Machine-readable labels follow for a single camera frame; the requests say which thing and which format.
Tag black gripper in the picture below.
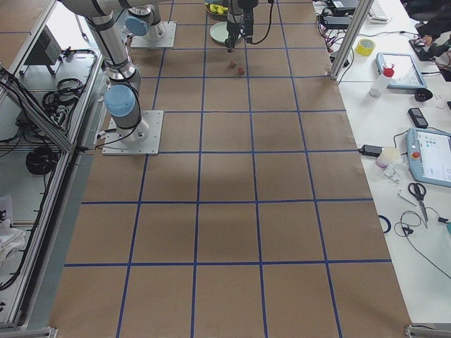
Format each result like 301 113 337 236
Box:
225 20 242 51

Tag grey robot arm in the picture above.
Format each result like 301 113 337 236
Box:
61 1 149 142

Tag light green plate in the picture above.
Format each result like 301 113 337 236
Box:
209 22 228 44

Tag brown wicker basket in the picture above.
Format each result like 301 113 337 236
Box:
204 0 228 15

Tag yellow banana bunch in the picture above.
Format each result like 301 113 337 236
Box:
206 4 228 15

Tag yellow tape roll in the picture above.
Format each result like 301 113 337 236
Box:
355 39 376 56

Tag red capped clear bottle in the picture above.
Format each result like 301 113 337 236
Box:
369 65 395 98

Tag blue teach pendant far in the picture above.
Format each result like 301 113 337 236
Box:
376 52 427 90

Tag blue teach pendant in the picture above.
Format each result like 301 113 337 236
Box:
376 52 427 90
405 127 450 187

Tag black power adapter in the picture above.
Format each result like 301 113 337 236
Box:
358 144 383 158

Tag white paper cup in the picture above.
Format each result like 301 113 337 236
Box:
376 146 401 169

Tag small black bowl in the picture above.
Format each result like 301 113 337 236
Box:
414 88 433 103

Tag black phone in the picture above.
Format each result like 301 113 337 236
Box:
408 108 428 129

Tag blue teach pendant near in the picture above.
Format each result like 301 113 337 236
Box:
405 127 450 187

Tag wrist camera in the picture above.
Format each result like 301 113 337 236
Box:
243 9 254 43

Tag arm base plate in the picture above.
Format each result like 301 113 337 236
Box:
101 110 164 156
131 21 177 49

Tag aluminium frame post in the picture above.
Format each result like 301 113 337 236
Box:
329 0 373 80

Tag black handled scissors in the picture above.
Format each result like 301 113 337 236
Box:
407 182 428 229

